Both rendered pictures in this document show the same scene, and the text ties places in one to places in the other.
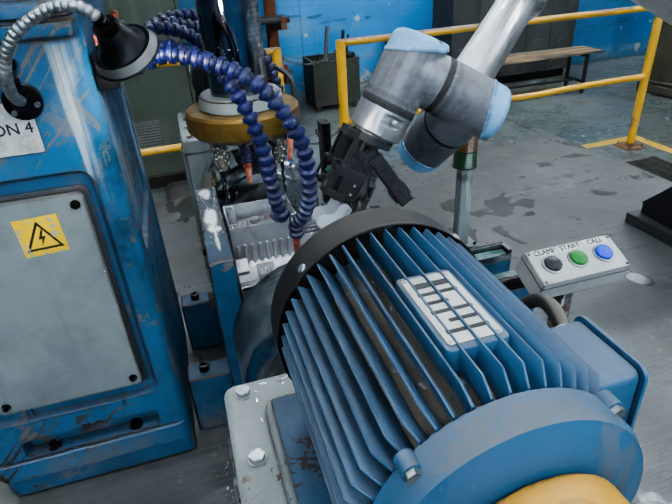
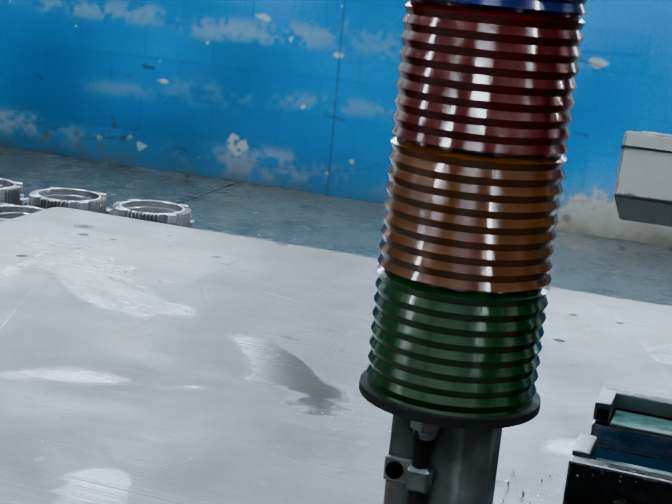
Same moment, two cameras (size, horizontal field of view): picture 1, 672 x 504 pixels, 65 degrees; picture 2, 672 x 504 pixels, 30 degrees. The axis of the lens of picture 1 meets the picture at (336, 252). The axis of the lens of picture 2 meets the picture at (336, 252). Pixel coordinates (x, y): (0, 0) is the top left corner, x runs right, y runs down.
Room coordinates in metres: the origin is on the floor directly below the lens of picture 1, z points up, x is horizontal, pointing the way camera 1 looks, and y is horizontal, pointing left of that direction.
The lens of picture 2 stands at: (1.67, -0.15, 1.17)
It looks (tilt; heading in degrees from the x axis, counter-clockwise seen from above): 13 degrees down; 213
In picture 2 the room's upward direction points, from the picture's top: 5 degrees clockwise
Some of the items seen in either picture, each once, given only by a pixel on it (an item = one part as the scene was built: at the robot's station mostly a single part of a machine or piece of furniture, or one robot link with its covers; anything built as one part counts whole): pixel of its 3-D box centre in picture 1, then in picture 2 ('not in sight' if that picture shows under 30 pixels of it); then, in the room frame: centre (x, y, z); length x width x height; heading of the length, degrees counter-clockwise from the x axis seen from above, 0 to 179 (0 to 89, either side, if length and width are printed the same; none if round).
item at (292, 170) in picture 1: (256, 192); not in sight; (1.18, 0.18, 1.04); 0.41 x 0.25 x 0.25; 15
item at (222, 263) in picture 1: (208, 305); not in sight; (0.82, 0.25, 0.97); 0.30 x 0.11 x 0.34; 15
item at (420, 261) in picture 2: (466, 140); (471, 208); (1.29, -0.35, 1.10); 0.06 x 0.06 x 0.04
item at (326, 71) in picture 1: (332, 67); not in sight; (5.85, -0.09, 0.41); 0.52 x 0.47 x 0.82; 106
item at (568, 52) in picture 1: (532, 75); not in sight; (5.72, -2.19, 0.21); 1.40 x 0.33 x 0.43; 104
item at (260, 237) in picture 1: (261, 229); not in sight; (0.85, 0.13, 1.11); 0.12 x 0.11 x 0.07; 105
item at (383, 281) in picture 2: (465, 157); (456, 334); (1.29, -0.35, 1.05); 0.06 x 0.06 x 0.04
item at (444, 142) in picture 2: not in sight; (486, 77); (1.29, -0.35, 1.14); 0.06 x 0.06 x 0.04
